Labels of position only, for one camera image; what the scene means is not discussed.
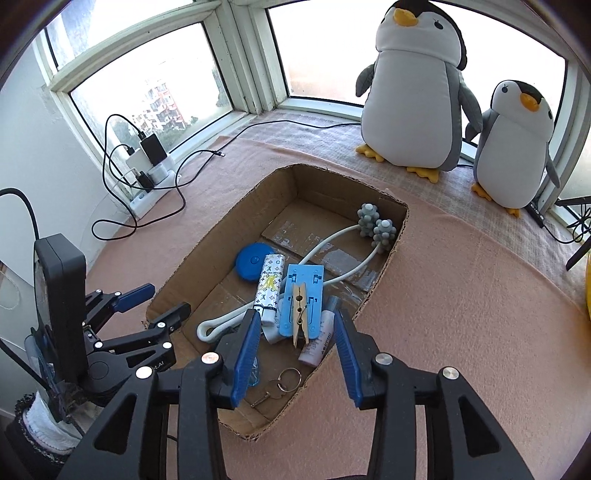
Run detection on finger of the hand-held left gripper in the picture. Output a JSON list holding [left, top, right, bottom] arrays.
[[95, 302, 192, 355], [84, 283, 157, 326]]

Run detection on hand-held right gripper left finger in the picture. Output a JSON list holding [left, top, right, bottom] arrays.
[[55, 309, 263, 480]]

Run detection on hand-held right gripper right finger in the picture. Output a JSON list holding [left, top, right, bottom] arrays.
[[333, 307, 536, 480]]

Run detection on small white cream tube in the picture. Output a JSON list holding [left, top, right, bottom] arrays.
[[298, 295, 340, 367]]

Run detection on wooden clothespin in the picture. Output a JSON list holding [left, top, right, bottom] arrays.
[[291, 282, 311, 348]]

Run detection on white patterned lighter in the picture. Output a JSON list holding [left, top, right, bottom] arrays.
[[255, 254, 284, 324]]

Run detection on blue round disc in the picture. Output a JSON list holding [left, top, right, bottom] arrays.
[[235, 242, 278, 281]]

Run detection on white massage roller grey balls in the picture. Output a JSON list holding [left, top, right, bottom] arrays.
[[196, 202, 398, 342]]

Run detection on cardboard box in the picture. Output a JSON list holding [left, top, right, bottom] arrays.
[[145, 164, 409, 441]]

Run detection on person's left forearm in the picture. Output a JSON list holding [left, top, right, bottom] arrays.
[[4, 390, 86, 467]]

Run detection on white power strip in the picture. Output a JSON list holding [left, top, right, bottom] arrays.
[[129, 154, 183, 217]]

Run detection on pink felt blanket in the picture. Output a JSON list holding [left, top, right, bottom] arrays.
[[85, 134, 591, 480]]

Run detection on white charger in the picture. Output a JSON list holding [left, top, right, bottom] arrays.
[[124, 147, 149, 172]]

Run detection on large black charger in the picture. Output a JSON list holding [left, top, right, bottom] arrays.
[[140, 135, 168, 163]]

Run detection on black remote power strip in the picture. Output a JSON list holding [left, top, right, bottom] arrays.
[[526, 198, 548, 229]]

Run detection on black tripod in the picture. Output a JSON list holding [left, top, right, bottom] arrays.
[[554, 196, 591, 271]]

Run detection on large penguin plush toy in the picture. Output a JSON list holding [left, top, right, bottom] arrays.
[[355, 0, 483, 184]]

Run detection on small penguin plush toy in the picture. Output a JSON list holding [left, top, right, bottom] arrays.
[[471, 80, 560, 217]]

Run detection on silver key with ring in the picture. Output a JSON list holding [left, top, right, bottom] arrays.
[[249, 368, 303, 408]]

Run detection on black cable with loose plug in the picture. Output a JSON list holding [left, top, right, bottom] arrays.
[[91, 148, 227, 241]]

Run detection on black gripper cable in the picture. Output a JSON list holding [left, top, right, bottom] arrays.
[[0, 188, 40, 241]]

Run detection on black charger cable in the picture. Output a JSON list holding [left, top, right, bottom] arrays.
[[102, 113, 146, 222]]

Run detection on long black cable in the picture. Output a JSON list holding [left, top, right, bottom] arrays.
[[233, 117, 365, 139]]

